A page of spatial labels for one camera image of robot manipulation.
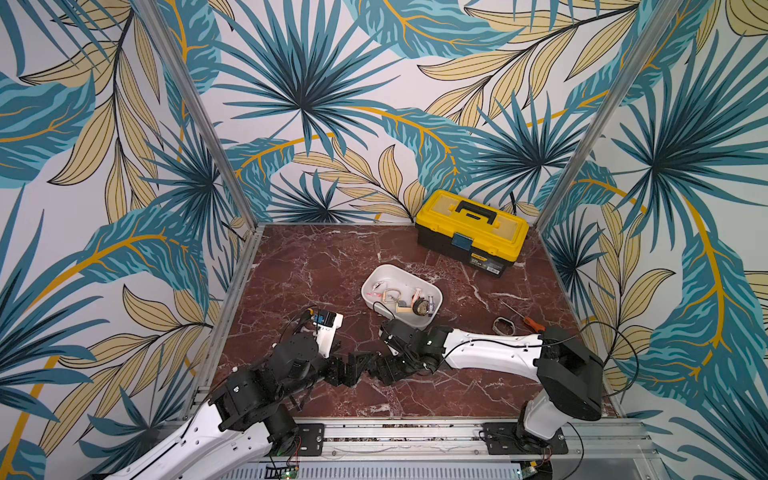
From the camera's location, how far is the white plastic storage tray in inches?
37.1

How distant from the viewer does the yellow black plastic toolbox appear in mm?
962

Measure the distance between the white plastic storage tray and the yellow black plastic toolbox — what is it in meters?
0.15

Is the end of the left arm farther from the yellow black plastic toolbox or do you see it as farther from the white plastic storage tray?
the yellow black plastic toolbox

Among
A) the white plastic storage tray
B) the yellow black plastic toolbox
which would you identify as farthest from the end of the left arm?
the yellow black plastic toolbox
